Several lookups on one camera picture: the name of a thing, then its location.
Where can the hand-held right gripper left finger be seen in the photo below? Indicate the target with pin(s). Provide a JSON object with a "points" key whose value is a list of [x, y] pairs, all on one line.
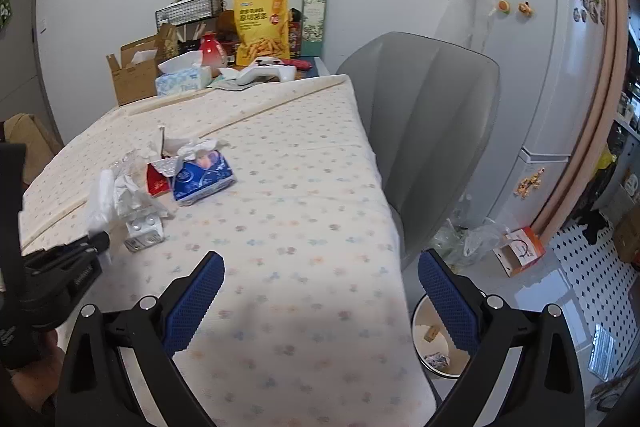
{"points": [[192, 304]]}

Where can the light blue tissue box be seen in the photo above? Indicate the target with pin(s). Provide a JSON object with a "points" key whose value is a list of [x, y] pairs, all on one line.
{"points": [[182, 79]]}

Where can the orange and white carton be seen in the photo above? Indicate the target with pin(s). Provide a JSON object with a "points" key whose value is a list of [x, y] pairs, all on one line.
{"points": [[520, 252]]}

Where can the yellow plastic bag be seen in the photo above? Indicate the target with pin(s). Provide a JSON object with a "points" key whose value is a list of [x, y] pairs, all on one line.
{"points": [[606, 159]]}

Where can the white refrigerator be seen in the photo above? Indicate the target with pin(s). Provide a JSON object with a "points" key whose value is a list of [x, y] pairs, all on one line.
{"points": [[550, 82]]}

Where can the black cloth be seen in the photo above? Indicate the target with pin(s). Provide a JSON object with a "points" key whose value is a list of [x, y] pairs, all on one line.
{"points": [[592, 224]]}

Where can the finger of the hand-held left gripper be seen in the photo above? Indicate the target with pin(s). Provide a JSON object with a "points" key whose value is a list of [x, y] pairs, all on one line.
{"points": [[99, 241]]}

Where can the red and white vase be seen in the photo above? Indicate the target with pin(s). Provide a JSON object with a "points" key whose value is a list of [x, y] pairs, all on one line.
{"points": [[211, 52]]}

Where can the tall green box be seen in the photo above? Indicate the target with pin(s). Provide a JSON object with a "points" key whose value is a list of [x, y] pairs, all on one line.
{"points": [[315, 14]]}

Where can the clear plastic wrapper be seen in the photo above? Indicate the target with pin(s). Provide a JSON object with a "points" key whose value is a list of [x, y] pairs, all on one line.
{"points": [[117, 194]]}

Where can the hanging white mesh bag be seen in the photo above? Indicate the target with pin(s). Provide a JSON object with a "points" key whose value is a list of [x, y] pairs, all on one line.
{"points": [[481, 7]]}

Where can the floral cream table pad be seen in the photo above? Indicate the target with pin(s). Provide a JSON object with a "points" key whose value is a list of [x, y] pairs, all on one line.
{"points": [[300, 207]]}

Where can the yellow figurine magnet cluster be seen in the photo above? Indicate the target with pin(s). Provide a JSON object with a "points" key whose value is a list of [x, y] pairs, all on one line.
{"points": [[530, 184]]}

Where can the blue tissue pack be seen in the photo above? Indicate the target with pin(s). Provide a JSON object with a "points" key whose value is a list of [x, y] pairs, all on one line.
{"points": [[202, 179]]}

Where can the orange round fridge magnet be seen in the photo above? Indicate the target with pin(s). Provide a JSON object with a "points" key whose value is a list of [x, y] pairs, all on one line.
{"points": [[503, 7]]}

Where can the red foil packet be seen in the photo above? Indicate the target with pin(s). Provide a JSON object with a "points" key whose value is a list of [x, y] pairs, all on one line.
{"points": [[157, 182]]}

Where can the white bin with blue rim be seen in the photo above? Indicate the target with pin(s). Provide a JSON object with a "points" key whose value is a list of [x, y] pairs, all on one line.
{"points": [[425, 314]]}

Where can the yellow figure fridge magnet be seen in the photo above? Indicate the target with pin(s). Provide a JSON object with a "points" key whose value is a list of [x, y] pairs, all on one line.
{"points": [[525, 8]]}

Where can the white tissue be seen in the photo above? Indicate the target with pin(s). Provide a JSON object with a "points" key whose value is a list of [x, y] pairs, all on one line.
{"points": [[197, 148]]}

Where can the clear plastic bag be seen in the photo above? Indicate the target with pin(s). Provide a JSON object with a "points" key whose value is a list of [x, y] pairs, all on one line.
{"points": [[472, 242]]}

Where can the small pill blister box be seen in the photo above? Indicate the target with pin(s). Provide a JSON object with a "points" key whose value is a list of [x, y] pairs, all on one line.
{"points": [[144, 234]]}

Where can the person's left hand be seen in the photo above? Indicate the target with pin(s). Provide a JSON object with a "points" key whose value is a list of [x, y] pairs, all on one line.
{"points": [[35, 382]]}

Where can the cotton swab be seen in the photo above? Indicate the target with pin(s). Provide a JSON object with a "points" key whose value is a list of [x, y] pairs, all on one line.
{"points": [[161, 142]]}

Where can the silver foil mat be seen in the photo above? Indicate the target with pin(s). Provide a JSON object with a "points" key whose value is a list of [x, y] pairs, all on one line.
{"points": [[601, 352]]}

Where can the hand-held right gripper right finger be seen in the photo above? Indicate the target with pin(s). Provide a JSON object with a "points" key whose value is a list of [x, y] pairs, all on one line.
{"points": [[447, 302]]}

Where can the yellow snack bag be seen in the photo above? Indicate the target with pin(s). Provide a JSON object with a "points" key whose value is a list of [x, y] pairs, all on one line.
{"points": [[264, 27]]}

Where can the white game controller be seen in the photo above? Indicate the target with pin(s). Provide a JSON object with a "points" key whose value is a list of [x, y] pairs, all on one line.
{"points": [[262, 69]]}

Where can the open brown cardboard box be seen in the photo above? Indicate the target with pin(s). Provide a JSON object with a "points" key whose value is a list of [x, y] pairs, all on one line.
{"points": [[132, 79]]}

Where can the grey chair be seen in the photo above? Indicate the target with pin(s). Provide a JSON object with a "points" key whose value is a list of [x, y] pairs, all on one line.
{"points": [[425, 122]]}

